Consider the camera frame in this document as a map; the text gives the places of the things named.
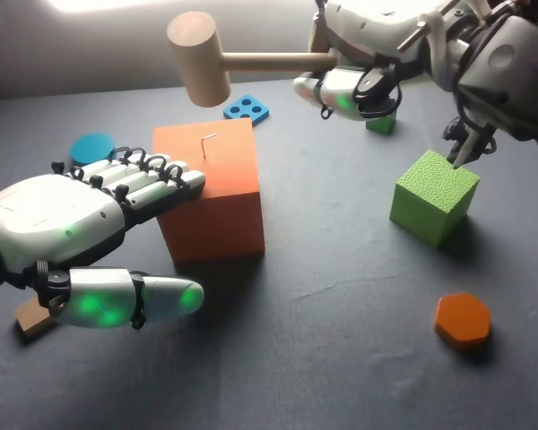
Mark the tan wooden block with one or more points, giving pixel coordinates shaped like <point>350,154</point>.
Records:
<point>31,320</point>

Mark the large green textured cube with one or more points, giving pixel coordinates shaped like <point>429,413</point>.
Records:
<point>430,201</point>

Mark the small green letter cube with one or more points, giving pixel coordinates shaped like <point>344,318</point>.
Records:
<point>381,124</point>

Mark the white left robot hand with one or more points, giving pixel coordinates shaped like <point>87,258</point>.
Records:
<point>40,215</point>

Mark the wooden mallet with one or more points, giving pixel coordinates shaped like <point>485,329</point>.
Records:
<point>202,62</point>

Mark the grey tablecloth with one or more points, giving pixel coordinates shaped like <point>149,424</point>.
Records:
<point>318,358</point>

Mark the orange hexagon block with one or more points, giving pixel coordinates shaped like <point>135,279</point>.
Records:
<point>462,319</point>

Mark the large orange cube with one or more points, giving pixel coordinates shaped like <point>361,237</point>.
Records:
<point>219,224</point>

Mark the blue square four-hole block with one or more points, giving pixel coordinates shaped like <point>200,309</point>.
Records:
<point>246,117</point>

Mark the bent metal nail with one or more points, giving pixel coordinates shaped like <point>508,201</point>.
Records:
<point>204,145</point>

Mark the blue round disc block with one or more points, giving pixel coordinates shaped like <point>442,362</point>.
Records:
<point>89,145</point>

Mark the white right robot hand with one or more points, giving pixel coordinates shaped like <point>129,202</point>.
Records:
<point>367,31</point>

